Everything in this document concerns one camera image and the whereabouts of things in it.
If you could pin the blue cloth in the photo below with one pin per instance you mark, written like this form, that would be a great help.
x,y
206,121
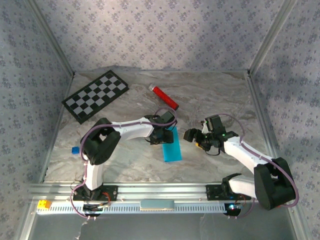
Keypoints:
x,y
172,152

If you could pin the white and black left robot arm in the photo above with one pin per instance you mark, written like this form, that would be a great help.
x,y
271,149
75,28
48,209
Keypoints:
x,y
95,175

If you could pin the red tube with clear cap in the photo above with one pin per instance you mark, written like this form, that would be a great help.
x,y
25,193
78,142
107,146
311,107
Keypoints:
x,y
165,97

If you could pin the right controller board with LED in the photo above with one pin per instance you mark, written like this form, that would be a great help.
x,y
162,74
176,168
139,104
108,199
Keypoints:
x,y
232,207

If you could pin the black and white checkerboard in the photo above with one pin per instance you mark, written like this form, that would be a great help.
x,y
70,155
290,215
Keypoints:
x,y
95,96

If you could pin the small blue toy brick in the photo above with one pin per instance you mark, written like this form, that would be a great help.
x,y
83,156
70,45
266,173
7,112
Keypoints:
x,y
75,150

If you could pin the yellow toy brick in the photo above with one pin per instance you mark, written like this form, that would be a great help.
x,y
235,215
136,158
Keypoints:
x,y
43,204

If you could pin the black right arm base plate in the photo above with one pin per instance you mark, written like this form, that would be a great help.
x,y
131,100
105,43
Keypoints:
x,y
212,192

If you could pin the aluminium right side rail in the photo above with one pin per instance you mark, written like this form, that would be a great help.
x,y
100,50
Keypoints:
x,y
260,112

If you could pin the long aluminium base rail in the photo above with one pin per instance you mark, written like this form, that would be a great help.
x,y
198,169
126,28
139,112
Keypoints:
x,y
160,191

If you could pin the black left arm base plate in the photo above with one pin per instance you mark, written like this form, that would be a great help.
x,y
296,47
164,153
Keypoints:
x,y
112,192

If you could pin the slanted aluminium frame post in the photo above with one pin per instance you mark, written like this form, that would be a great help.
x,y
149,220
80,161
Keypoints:
x,y
52,37
270,37

